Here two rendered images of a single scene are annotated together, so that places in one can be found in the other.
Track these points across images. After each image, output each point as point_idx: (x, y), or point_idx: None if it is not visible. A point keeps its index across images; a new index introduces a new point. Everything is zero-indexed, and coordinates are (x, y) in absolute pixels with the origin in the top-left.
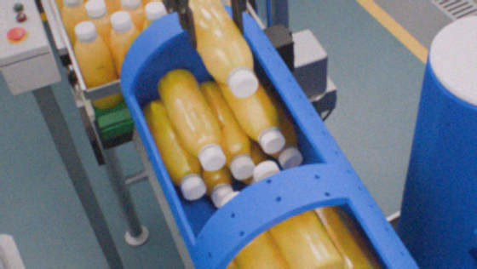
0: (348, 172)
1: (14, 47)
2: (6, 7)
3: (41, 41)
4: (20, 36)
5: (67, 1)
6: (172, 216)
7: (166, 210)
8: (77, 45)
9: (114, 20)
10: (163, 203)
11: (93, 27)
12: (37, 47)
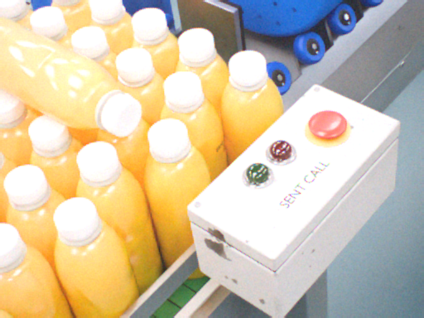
0: None
1: (354, 117)
2: (265, 201)
3: (314, 94)
4: (331, 110)
5: (187, 133)
6: (383, 47)
7: (376, 66)
8: (269, 93)
9: (208, 39)
10: (368, 72)
11: (240, 52)
12: (330, 90)
